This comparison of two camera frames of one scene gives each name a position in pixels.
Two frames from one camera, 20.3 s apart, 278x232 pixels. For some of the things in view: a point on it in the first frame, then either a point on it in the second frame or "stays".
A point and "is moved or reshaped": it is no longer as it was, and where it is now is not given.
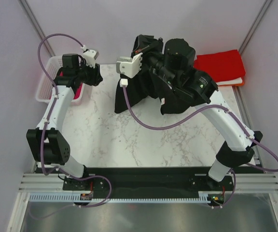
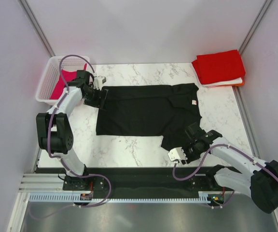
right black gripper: [147, 45] to [189, 159]
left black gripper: [96, 78] to [98, 103]
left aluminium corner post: [31, 15] stays
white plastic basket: [53, 65] stays
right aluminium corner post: [252, 31] stays
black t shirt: [145, 84] is moved or reshaped
